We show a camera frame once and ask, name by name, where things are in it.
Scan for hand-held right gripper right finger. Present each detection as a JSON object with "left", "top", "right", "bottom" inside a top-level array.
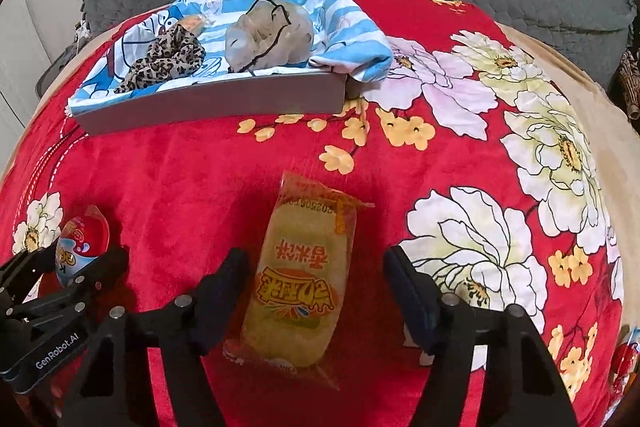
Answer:
[{"left": 382, "top": 246, "right": 581, "bottom": 427}]

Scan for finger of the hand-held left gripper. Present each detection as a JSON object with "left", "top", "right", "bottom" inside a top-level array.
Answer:
[
  {"left": 10, "top": 247, "right": 129, "bottom": 324},
  {"left": 0, "top": 247, "right": 59, "bottom": 306}
]

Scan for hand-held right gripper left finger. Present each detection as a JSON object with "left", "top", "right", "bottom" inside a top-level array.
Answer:
[{"left": 65, "top": 248, "right": 251, "bottom": 427}]

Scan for egg-shaped toy packet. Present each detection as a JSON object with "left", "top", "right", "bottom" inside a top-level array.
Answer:
[{"left": 54, "top": 205, "right": 110, "bottom": 288}]

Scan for rice cracker snack packet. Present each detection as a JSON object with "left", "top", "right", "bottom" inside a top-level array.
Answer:
[{"left": 222, "top": 170, "right": 375, "bottom": 390}]

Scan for grey box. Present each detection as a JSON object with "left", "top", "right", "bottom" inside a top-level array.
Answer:
[{"left": 75, "top": 69, "right": 348, "bottom": 135}]

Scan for red floral blanket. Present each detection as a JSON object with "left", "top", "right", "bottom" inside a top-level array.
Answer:
[{"left": 0, "top": 0, "right": 636, "bottom": 427}]

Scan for grey rounded object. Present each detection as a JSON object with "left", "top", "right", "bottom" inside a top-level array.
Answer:
[{"left": 35, "top": 44, "right": 76, "bottom": 100}]

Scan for leopard print hair scrunchie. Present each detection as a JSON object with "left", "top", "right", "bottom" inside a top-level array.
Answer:
[{"left": 114, "top": 24, "right": 207, "bottom": 94}]

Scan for red blue snack packet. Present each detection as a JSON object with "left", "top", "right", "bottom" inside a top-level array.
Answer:
[{"left": 607, "top": 327, "right": 640, "bottom": 413}]

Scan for grey plush toy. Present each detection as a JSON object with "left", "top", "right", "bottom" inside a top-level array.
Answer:
[{"left": 225, "top": 0, "right": 315, "bottom": 74}]

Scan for blue striped cartoon cloth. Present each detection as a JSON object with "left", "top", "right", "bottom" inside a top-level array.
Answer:
[{"left": 65, "top": 0, "right": 393, "bottom": 115}]

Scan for brown woven object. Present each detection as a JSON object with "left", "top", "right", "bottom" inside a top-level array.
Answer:
[{"left": 614, "top": 49, "right": 640, "bottom": 120}]

